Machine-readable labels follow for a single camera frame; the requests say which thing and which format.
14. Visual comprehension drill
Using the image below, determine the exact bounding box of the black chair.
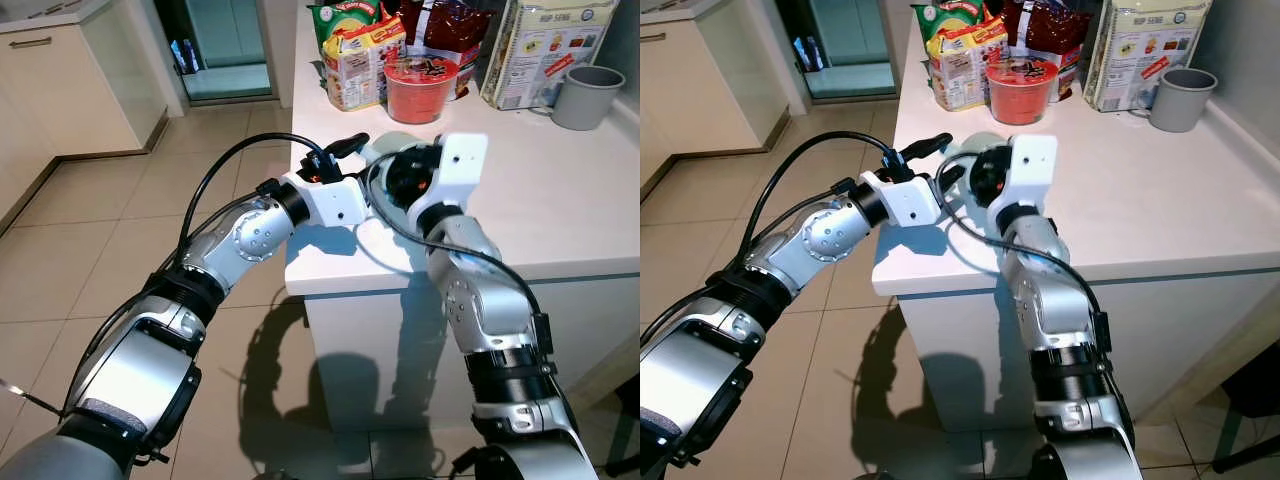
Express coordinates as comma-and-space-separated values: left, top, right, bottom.
600, 375, 641, 476
1210, 340, 1280, 476

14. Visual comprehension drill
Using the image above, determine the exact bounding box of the teal glass door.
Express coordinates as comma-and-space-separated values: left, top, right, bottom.
800, 0, 896, 99
180, 0, 276, 101

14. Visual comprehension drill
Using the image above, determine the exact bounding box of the green snack bag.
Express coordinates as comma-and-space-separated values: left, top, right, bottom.
308, 0, 386, 51
912, 0, 991, 46

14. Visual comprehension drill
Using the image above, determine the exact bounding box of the red instant noodle bowl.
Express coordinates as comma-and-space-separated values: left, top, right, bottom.
985, 57, 1061, 126
383, 55, 461, 124

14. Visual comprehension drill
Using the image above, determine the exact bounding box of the white kitchen cabinet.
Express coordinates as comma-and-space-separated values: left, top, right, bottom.
0, 0, 171, 216
640, 0, 801, 196

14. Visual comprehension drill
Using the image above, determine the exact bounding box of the white printed rice bag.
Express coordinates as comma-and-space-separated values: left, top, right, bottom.
480, 0, 621, 111
1083, 0, 1213, 113

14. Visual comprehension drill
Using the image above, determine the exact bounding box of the yellow printed food box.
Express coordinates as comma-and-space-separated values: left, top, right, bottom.
322, 18, 408, 111
925, 20, 1009, 111

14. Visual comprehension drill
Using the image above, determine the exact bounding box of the grey mug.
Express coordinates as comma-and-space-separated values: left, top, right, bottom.
530, 65, 626, 131
1130, 67, 1219, 133

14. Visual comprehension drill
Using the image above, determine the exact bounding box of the dark red snack bag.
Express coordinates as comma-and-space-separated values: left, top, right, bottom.
1000, 0, 1086, 101
400, 0, 493, 101

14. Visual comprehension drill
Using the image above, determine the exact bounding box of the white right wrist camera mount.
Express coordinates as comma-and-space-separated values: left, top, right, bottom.
415, 132, 489, 226
988, 135, 1058, 211

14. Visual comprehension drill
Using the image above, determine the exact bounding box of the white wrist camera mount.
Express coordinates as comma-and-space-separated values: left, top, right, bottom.
860, 170, 943, 229
988, 135, 1058, 211
415, 132, 489, 226
293, 170, 371, 229

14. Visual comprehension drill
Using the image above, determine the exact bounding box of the white kitchen counter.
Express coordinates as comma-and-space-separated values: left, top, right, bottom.
285, 0, 641, 436
870, 0, 1280, 431

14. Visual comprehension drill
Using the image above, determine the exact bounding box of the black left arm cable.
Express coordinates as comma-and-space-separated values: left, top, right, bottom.
175, 132, 331, 271
740, 130, 901, 271

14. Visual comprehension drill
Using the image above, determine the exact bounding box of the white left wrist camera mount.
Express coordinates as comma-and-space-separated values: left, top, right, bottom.
860, 170, 943, 229
293, 170, 371, 229

